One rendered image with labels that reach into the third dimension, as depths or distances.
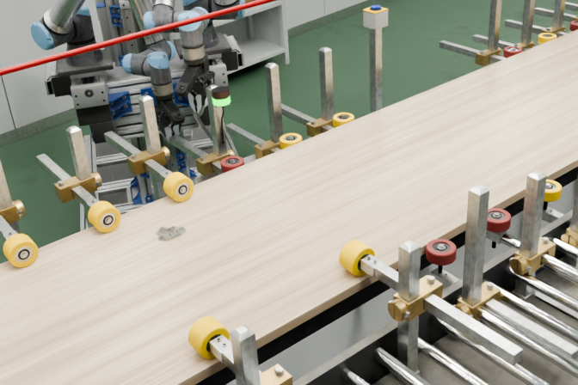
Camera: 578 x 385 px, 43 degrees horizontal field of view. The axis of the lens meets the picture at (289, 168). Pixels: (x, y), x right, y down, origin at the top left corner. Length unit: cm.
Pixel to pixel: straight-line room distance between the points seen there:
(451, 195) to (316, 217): 41
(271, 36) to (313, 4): 81
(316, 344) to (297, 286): 16
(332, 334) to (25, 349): 75
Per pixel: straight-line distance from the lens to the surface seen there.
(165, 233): 214
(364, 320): 201
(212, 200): 228
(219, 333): 168
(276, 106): 268
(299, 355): 190
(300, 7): 654
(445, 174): 237
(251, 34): 613
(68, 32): 302
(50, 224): 413
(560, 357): 187
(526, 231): 204
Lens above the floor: 205
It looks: 28 degrees down
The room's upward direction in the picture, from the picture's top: 4 degrees counter-clockwise
